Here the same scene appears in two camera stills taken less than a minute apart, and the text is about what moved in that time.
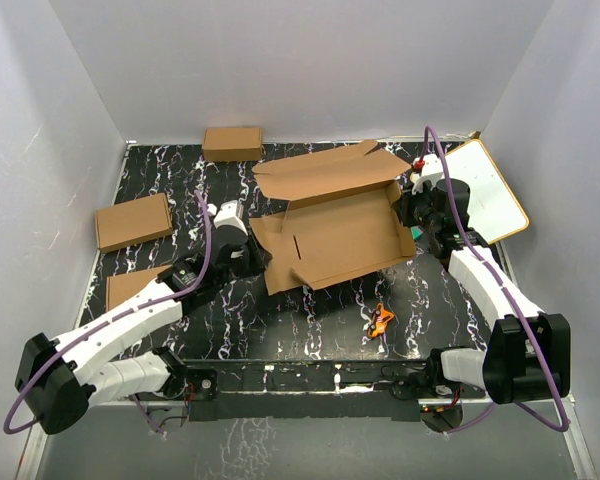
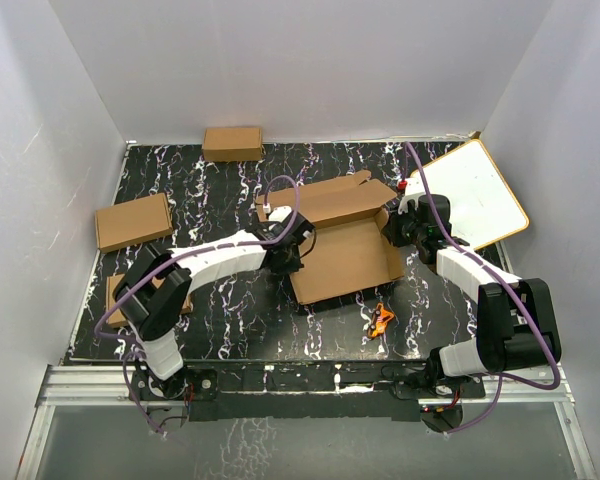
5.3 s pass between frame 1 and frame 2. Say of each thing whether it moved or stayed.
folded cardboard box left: stayed
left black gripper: moved
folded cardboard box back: stayed
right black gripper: moved
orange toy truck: stayed
